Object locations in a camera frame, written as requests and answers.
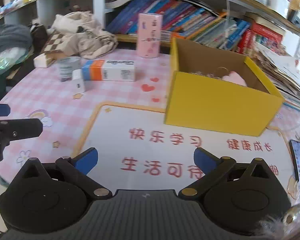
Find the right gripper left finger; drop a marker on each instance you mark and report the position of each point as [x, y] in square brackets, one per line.
[75, 170]

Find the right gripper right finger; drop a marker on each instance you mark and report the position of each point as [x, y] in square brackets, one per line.
[215, 170]

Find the small white box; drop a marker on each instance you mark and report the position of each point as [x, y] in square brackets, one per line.
[78, 81]

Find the clear packing tape roll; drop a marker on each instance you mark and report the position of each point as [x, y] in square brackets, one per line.
[66, 66]

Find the pink plush pig toy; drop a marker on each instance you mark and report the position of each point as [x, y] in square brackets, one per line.
[234, 77]

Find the grey folded blanket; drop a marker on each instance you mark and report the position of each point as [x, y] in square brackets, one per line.
[14, 36]

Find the yellow cardboard box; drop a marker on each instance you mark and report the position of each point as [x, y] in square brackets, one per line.
[199, 98]

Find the wooden chess board box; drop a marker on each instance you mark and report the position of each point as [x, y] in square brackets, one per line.
[52, 48]

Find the white orange usmile box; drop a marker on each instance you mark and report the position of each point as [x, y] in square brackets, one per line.
[109, 70]

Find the stack of papers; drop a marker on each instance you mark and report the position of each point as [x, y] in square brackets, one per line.
[281, 71]

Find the beige cloth bag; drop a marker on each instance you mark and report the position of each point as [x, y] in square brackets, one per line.
[83, 35]

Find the row of leaning books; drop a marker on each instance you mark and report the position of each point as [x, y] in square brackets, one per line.
[194, 21]

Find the pink cylindrical canister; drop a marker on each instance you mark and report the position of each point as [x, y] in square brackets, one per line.
[149, 35]

